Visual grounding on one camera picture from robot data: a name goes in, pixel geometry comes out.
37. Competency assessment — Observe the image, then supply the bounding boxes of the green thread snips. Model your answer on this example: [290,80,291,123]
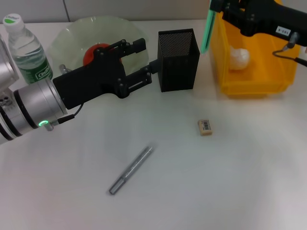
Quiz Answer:
[200,3,217,56]

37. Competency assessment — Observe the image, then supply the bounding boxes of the pale green wavy fruit plate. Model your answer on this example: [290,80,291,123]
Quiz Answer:
[48,15,150,75]

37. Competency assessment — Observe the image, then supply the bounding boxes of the right gripper cable with plug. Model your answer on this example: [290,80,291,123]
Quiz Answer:
[272,32,307,68]

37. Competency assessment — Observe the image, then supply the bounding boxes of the gripper cable with plug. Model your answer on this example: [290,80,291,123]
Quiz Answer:
[45,64,84,132]
[272,32,307,68]

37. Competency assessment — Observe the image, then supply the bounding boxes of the yellow plastic bin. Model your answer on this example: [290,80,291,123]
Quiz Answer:
[209,0,302,99]

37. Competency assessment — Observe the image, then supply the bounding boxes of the grey pen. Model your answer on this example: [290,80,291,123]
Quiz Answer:
[108,146,154,196]

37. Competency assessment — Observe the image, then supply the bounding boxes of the black mesh pen holder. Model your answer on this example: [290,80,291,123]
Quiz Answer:
[156,28,201,93]

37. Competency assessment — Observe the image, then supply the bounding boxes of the white paper ball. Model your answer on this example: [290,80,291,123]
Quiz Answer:
[229,46,251,71]

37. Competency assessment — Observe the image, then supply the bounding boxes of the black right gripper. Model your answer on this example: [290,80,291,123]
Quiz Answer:
[210,0,307,47]

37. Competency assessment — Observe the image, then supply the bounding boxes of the orange fruit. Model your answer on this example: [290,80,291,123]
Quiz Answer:
[83,43,111,67]

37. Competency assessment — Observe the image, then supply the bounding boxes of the beige eraser with barcode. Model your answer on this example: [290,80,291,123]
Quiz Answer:
[197,118,214,137]

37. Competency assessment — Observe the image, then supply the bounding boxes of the clear bottle with green label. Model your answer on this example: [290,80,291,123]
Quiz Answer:
[2,13,54,85]

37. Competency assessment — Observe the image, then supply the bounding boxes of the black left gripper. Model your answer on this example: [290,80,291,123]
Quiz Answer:
[52,37,161,110]

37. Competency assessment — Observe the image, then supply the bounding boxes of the left gripper cable with plug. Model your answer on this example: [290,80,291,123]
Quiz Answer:
[45,64,84,132]

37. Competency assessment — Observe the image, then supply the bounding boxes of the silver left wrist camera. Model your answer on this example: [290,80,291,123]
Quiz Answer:
[0,33,21,95]

